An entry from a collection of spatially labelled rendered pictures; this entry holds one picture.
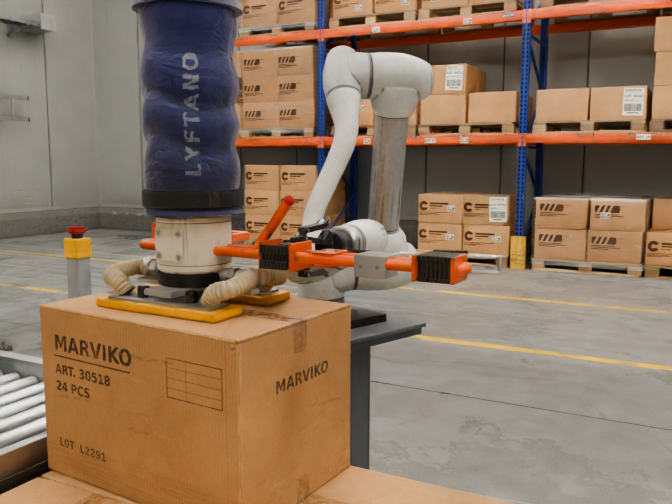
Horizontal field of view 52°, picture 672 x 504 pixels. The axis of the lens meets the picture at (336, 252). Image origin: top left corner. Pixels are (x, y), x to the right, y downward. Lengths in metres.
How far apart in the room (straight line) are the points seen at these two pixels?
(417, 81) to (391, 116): 0.12
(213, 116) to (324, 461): 0.80
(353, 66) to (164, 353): 1.01
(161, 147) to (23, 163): 11.45
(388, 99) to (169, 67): 0.75
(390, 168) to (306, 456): 0.96
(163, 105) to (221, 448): 0.71
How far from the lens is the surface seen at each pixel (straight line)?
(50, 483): 1.78
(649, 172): 9.69
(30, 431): 2.13
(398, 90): 2.06
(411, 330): 2.27
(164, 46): 1.55
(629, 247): 8.39
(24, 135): 13.00
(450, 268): 1.27
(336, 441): 1.66
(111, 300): 1.63
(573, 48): 9.90
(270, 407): 1.41
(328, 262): 1.39
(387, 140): 2.11
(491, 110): 8.69
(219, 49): 1.57
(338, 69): 2.03
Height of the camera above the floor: 1.27
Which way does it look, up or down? 7 degrees down
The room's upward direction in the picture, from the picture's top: straight up
